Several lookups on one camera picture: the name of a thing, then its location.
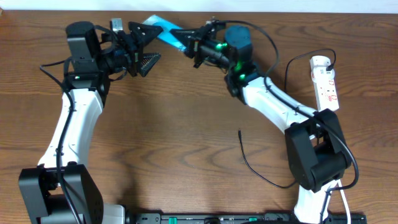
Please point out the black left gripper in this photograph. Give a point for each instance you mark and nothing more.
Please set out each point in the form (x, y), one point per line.
(134, 55)

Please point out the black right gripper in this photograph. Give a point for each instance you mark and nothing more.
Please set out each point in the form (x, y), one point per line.
(194, 47)

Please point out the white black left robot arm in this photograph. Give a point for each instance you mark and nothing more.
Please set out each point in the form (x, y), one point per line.
(60, 189)

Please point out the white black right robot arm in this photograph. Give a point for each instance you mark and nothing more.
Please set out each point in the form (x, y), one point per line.
(318, 154)

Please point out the white power strip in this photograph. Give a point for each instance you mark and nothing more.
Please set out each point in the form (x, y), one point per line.
(324, 83)

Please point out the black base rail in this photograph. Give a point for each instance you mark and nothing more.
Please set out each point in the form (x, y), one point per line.
(156, 218)

